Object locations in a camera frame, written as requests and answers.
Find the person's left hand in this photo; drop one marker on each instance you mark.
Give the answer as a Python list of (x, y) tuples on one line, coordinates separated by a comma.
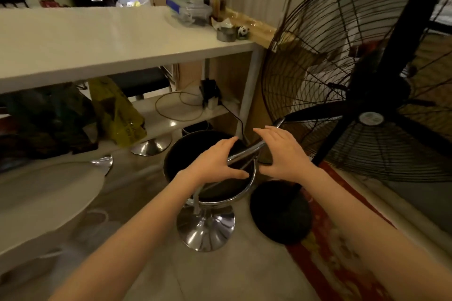
[(208, 168)]

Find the person's right hand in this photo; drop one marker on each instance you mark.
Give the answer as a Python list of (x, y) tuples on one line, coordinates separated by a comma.
[(289, 159)]

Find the person's right thumb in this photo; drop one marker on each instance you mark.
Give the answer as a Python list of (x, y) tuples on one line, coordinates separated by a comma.
[(269, 170)]

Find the person's left thumb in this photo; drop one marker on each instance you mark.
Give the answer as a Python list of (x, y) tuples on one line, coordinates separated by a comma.
[(236, 173)]

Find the black chrome bar stool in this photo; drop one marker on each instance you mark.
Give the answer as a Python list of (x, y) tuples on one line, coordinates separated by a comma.
[(192, 151)]

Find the person's right forearm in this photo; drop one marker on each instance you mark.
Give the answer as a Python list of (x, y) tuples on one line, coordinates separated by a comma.
[(370, 233)]

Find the person's left forearm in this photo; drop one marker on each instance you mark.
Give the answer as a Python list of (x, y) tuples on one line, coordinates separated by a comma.
[(134, 240)]

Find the black waste bin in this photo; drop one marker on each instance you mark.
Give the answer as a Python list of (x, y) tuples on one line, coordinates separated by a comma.
[(196, 127)]

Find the black power adapter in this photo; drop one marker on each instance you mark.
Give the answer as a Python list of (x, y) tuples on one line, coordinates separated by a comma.
[(210, 92)]

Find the red patterned rug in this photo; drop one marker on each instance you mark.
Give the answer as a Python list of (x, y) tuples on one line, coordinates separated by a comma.
[(332, 265)]

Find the large black floor fan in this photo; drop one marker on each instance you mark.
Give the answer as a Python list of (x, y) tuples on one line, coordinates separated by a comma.
[(367, 99)]

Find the yellow plastic bag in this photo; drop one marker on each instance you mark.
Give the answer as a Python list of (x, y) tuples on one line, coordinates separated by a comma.
[(118, 117)]

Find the black bar stool chrome base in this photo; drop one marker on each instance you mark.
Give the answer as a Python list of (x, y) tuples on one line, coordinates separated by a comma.
[(141, 80)]

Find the small metal tin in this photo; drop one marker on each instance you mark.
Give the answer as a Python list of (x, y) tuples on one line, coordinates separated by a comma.
[(226, 34)]

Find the small panda figurine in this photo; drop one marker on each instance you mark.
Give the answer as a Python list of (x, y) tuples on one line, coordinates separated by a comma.
[(243, 32)]

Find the clear container with blue lid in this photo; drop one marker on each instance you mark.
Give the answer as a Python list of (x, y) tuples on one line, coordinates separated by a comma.
[(189, 11)]

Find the white table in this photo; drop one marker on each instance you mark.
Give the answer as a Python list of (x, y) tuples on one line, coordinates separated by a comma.
[(106, 64)]

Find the dark green bag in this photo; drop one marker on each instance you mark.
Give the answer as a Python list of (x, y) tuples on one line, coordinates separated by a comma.
[(46, 121)]

